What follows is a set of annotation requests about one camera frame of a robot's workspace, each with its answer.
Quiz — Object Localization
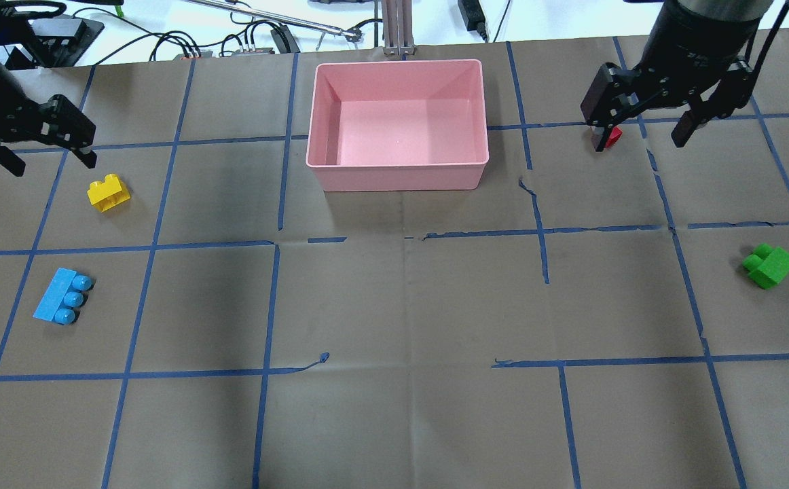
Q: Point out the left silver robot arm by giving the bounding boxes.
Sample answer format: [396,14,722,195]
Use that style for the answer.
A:
[0,1,97,177]

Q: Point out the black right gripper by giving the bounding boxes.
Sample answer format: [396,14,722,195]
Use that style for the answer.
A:
[580,46,755,152]

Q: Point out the pink plastic box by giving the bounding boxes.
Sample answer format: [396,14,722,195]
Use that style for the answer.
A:
[306,59,490,192]

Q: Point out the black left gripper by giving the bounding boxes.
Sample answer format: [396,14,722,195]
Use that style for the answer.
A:
[0,64,98,177]

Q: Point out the red toy block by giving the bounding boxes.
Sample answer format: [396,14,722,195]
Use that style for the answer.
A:
[604,126,623,149]

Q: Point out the blue toy block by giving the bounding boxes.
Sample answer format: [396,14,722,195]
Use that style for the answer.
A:
[33,268,94,325]

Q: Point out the aluminium frame post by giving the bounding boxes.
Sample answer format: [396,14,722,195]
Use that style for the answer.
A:
[382,0,416,58]

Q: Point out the yellow toy block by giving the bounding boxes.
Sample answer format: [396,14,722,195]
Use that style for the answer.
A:
[87,173,131,213]

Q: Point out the green toy block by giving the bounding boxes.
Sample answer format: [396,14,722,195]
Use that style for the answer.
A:
[742,242,789,290]

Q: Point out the silver metal rod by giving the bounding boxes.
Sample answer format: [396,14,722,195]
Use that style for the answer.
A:
[187,1,363,41]

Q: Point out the black power adapter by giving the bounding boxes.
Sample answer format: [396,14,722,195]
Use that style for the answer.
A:
[456,0,490,43]

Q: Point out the black tripod stand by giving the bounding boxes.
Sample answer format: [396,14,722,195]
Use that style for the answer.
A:
[0,6,104,69]

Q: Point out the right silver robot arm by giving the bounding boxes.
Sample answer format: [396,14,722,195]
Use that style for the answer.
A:
[580,1,789,152]

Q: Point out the brown paper table cover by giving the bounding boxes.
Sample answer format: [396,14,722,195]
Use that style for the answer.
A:
[0,30,789,488]

